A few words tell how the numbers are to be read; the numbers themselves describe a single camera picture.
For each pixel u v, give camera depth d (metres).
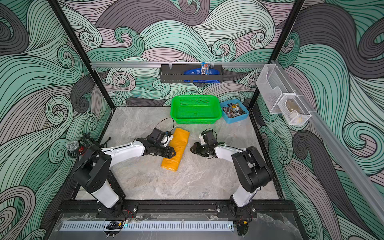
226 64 0.95
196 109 1.18
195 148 0.88
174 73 0.95
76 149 0.69
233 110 1.18
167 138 0.78
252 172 0.46
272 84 0.78
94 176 0.45
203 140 0.80
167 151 0.80
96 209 0.73
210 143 0.74
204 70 0.90
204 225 0.70
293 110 0.65
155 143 0.74
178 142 0.96
